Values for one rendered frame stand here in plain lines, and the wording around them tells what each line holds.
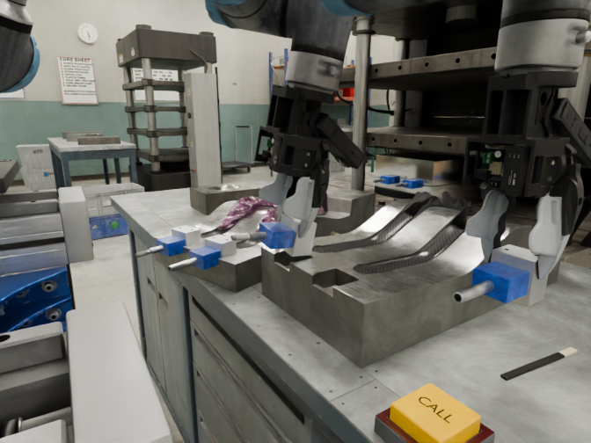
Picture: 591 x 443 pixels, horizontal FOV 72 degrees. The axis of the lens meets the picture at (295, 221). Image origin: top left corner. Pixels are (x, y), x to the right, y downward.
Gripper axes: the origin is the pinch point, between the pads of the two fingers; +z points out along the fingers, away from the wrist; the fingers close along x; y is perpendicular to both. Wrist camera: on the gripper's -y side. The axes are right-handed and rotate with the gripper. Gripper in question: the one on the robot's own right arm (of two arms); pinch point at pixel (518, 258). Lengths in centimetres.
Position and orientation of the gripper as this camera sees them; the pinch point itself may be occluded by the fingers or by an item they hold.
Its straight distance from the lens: 53.4
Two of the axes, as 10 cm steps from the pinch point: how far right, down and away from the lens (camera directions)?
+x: 5.5, 2.1, -8.1
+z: 0.0, 9.7, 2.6
